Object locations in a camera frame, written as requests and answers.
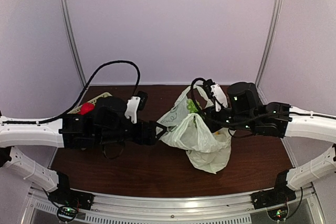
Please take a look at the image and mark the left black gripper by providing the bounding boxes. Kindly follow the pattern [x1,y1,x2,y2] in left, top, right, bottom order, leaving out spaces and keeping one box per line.
[96,118,167,146]

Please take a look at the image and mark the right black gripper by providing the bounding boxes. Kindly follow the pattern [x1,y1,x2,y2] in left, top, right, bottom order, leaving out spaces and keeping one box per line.
[195,104,256,134]

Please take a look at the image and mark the green grapes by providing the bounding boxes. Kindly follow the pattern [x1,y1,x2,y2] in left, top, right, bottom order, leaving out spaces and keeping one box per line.
[186,99,199,128]

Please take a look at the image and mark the pale green plastic bag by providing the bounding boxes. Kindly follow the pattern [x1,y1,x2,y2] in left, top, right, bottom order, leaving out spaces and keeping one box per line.
[157,86,232,174]

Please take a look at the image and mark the red fruit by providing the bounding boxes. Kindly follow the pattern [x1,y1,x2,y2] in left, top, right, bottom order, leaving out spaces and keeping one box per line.
[78,102,95,115]

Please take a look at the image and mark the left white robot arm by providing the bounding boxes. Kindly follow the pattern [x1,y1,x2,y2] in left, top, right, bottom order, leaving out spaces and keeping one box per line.
[1,96,167,205]

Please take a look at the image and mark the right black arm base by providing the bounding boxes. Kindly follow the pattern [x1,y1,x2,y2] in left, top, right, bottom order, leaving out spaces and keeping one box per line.
[250,169,296,210]

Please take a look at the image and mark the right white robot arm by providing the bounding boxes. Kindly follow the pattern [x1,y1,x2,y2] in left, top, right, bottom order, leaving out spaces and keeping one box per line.
[203,79,335,204]

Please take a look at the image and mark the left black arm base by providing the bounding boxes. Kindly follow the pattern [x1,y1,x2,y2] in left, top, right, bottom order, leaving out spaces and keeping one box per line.
[49,172,94,210]

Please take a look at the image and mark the beige perforated plastic basket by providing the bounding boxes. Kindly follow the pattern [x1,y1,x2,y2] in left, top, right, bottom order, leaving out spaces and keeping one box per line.
[68,92,111,114]

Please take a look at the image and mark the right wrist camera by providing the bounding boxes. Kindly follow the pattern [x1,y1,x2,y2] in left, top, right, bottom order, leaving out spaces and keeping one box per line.
[203,79,228,112]

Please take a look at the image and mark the right black cable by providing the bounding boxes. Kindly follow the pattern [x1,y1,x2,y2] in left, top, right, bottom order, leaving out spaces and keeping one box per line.
[190,77,336,130]

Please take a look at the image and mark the black cable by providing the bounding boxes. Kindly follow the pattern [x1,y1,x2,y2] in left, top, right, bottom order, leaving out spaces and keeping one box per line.
[0,60,141,125]
[190,77,336,130]

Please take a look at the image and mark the left black cable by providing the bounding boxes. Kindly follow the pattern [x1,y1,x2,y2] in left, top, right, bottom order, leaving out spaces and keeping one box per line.
[0,60,141,125]

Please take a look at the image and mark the aluminium front rail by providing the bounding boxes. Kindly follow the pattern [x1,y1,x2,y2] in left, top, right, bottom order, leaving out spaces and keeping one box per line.
[26,182,326,224]

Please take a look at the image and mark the right aluminium corner post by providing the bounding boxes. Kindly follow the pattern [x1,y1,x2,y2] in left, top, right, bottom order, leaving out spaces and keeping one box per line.
[255,0,283,88]

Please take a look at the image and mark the aluminium corner post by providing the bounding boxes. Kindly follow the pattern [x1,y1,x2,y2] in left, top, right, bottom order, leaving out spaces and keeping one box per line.
[60,0,87,87]
[255,0,283,88]

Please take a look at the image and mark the left aluminium corner post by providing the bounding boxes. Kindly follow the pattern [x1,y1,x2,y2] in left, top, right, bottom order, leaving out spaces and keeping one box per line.
[60,0,87,87]

